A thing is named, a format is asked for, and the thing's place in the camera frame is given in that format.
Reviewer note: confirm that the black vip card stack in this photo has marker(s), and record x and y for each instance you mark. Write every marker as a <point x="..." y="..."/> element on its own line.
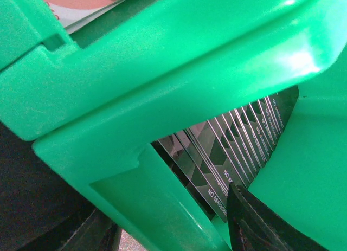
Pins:
<point x="229" y="148"/>

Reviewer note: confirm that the red white card stack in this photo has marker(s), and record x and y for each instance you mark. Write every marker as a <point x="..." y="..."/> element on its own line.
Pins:
<point x="74" y="14"/>

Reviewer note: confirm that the green bin with black cards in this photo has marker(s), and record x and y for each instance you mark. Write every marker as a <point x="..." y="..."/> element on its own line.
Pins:
<point x="79" y="136"/>

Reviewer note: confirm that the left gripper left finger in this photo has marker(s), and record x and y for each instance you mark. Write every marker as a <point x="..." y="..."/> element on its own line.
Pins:
<point x="94" y="231"/>

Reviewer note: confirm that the green bin with red cards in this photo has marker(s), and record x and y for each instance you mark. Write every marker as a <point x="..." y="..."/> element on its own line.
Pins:
<point x="31" y="36"/>

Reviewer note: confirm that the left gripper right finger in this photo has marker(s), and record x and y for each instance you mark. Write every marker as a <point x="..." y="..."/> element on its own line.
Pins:
<point x="254" y="226"/>

